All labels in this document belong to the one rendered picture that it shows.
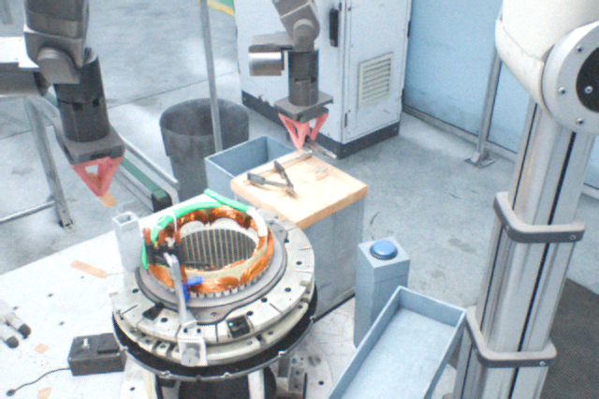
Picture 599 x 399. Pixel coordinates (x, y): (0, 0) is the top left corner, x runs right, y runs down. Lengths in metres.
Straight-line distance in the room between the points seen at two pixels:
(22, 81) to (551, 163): 0.68
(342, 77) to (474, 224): 1.01
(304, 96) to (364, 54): 2.14
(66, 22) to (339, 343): 0.82
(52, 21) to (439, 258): 2.26
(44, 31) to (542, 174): 0.64
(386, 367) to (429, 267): 1.81
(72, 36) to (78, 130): 0.15
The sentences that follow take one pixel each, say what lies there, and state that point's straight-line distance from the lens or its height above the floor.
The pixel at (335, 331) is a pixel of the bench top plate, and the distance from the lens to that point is 1.28.
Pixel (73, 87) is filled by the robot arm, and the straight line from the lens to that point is 0.78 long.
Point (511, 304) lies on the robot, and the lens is 1.02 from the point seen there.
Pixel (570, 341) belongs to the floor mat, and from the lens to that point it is 2.50.
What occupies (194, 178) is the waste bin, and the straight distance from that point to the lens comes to 2.62.
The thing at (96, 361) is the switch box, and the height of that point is 0.82.
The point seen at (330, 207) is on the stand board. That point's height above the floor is 1.06.
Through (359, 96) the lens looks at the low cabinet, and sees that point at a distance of 3.30.
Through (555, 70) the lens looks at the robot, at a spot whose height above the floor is 1.44.
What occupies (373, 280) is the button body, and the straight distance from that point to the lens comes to 1.05.
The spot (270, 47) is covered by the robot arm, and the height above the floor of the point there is 1.33.
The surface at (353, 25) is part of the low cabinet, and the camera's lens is 3.13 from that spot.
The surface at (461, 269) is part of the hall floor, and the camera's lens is 2.70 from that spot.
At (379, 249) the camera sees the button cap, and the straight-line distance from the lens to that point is 1.06.
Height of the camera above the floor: 1.70
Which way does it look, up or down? 34 degrees down
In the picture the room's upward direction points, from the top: straight up
